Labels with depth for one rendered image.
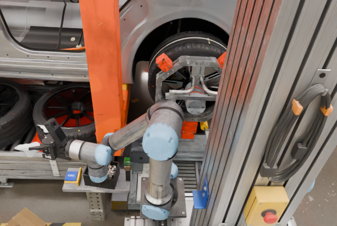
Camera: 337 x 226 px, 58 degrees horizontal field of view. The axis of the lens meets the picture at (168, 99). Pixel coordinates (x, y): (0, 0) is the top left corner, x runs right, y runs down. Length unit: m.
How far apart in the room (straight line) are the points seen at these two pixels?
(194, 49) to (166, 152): 1.12
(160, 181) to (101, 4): 0.83
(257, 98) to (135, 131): 0.66
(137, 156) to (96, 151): 1.17
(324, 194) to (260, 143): 2.25
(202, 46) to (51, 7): 1.64
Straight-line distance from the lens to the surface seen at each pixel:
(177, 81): 2.18
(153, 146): 1.00
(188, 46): 2.01
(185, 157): 2.63
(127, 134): 1.24
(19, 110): 2.64
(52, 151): 1.28
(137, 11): 2.06
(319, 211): 2.85
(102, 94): 1.75
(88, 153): 1.21
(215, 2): 2.03
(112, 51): 1.58
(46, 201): 2.64
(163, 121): 1.00
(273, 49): 0.59
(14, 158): 2.49
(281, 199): 0.89
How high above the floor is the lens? 2.16
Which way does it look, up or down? 40 degrees down
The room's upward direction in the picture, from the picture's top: 5 degrees clockwise
